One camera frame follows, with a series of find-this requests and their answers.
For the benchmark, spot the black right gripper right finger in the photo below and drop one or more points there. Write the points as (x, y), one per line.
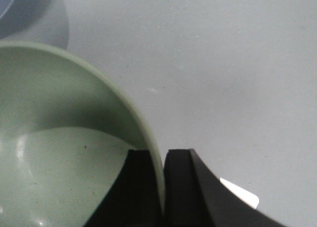
(195, 197)

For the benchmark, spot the blue bowl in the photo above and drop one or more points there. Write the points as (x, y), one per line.
(17, 15)

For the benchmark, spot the green bowl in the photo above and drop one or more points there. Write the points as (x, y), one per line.
(65, 132)

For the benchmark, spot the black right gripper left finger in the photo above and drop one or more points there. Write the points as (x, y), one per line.
(133, 200)

